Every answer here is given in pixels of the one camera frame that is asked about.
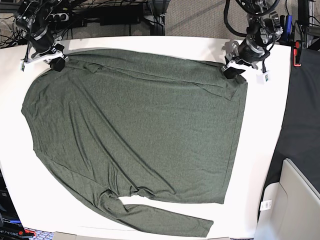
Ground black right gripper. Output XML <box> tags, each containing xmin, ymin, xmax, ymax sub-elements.
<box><xmin>30</xmin><ymin>29</ymin><xmax>66</xmax><ymax>72</ymax></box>

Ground blue handled clamp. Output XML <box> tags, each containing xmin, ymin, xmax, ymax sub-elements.
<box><xmin>279</xmin><ymin>15</ymin><xmax>293</xmax><ymax>44</ymax></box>

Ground black flat electronics box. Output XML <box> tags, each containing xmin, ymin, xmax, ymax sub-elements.
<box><xmin>99</xmin><ymin>16</ymin><xmax>141</xmax><ymax>26</ymax></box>

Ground grey metal table leg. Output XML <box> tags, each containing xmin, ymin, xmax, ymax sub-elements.
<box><xmin>144</xmin><ymin>0</ymin><xmax>170</xmax><ymax>36</ymax></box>

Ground orange clamp bottom left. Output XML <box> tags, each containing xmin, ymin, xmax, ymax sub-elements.
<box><xmin>18</xmin><ymin>229</ymin><xmax>37</xmax><ymax>238</ymax></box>

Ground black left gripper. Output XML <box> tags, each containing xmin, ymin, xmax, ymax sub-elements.
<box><xmin>222</xmin><ymin>39</ymin><xmax>269</xmax><ymax>79</ymax></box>

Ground beige plastic bin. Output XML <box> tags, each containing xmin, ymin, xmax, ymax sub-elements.
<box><xmin>254</xmin><ymin>158</ymin><xmax>320</xmax><ymax>240</ymax></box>

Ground white barcode label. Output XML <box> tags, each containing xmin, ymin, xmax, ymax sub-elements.
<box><xmin>259</xmin><ymin>199</ymin><xmax>272</xmax><ymax>211</ymax></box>

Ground black printed box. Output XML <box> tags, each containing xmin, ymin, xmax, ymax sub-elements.
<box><xmin>0</xmin><ymin>173</ymin><xmax>24</xmax><ymax>240</ymax></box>

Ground dark green long-sleeve shirt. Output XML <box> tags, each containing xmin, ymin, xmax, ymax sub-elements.
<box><xmin>21</xmin><ymin>49</ymin><xmax>247</xmax><ymax>238</ymax></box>

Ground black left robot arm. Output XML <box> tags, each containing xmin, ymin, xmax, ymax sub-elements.
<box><xmin>221</xmin><ymin>0</ymin><xmax>283</xmax><ymax>83</ymax></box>

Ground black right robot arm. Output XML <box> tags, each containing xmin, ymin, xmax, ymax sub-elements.
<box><xmin>15</xmin><ymin>0</ymin><xmax>68</xmax><ymax>72</ymax></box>

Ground orange black clamp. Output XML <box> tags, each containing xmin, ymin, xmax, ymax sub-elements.
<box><xmin>293</xmin><ymin>40</ymin><xmax>303</xmax><ymax>67</ymax></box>

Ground tangled black cables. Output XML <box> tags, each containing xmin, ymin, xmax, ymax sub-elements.
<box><xmin>0</xmin><ymin>0</ymin><xmax>83</xmax><ymax>48</ymax></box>

